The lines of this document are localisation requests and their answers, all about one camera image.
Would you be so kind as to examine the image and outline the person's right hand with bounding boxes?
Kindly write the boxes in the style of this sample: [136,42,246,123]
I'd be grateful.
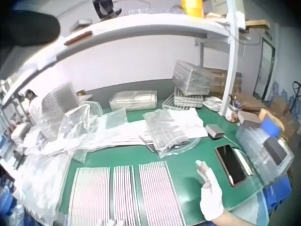
[195,159,224,222]

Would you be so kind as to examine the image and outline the person's left hand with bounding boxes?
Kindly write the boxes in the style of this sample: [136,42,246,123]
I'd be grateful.
[93,218,127,226]

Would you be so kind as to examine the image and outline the narrow tray of pink strips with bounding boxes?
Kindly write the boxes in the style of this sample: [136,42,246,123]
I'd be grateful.
[113,164,137,226]

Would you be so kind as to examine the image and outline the wide tray of pink strips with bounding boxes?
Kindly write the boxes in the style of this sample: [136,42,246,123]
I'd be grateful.
[138,162,184,226]
[70,166,111,226]

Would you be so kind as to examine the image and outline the heap of white plastic bags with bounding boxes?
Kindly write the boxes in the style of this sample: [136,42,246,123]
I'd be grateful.
[13,152,71,221]

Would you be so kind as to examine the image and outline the white foam sheets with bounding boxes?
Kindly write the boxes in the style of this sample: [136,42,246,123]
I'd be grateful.
[23,110,209,157]

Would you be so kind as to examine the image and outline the large crumpled clear bag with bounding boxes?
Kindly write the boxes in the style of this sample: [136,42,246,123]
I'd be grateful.
[57,103,104,163]

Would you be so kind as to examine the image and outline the small clear flat bag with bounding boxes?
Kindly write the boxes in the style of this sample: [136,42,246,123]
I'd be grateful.
[104,107,128,130]

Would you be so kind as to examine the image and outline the clear bag of trays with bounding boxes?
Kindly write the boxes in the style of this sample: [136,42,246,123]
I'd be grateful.
[142,109,201,159]

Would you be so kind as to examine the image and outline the wrapped flat pack of trays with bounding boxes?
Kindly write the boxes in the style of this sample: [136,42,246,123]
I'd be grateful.
[109,90,158,111]

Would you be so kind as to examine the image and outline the tall stack of clear trays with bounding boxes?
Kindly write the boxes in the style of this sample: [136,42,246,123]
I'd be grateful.
[40,81,76,138]

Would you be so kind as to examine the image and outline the black smartphone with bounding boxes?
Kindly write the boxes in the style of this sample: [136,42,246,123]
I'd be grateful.
[215,144,255,187]

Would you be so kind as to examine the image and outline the small grey box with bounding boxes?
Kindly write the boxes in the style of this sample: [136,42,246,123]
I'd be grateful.
[205,124,224,140]

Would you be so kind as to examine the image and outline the cluttered rack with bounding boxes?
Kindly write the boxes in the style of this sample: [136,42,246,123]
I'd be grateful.
[0,79,27,167]

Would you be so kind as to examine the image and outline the flat stack of clear trays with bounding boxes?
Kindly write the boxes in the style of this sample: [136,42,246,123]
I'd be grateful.
[162,87,204,110]

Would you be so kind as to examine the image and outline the clear plastic sheet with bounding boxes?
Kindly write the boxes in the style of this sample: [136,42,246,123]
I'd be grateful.
[223,178,270,226]

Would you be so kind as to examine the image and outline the tilted stack of clear trays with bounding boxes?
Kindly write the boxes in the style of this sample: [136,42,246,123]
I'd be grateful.
[172,59,216,96]

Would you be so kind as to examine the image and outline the cup of pens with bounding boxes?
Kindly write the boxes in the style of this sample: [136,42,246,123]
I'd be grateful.
[229,93,241,123]

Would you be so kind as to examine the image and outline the grey benchtop machine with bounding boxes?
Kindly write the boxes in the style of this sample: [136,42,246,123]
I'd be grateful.
[236,110,295,176]

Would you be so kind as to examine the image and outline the blue crate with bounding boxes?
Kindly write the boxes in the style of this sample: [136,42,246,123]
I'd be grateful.
[265,173,301,214]

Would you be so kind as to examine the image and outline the white overhead shelf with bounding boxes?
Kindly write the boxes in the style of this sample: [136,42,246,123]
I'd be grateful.
[0,16,231,105]

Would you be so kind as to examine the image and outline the grey metal box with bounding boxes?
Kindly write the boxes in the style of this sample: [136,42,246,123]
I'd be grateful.
[70,19,93,32]

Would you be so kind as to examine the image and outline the heap of cardboard boxes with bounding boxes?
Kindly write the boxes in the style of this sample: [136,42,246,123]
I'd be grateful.
[241,91,297,142]

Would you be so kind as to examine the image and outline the black object on shelf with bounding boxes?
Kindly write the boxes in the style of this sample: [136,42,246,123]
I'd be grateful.
[92,0,123,20]

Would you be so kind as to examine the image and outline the group of water bottles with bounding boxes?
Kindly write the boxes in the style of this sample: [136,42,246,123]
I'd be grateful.
[272,81,294,112]

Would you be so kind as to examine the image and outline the blue hand truck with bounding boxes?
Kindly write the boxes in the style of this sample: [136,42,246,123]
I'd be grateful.
[291,81,301,114]

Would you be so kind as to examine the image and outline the yellow tape roll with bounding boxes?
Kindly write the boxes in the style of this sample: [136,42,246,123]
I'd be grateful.
[180,0,204,18]

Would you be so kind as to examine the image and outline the flat cardboard piece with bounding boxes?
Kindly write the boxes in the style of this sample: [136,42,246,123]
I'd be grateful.
[244,19,271,29]

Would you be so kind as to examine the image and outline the thin grey cable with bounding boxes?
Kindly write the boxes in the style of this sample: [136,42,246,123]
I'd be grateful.
[222,134,244,150]

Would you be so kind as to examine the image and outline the white workbench post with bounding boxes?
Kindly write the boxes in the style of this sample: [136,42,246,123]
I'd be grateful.
[219,0,246,118]

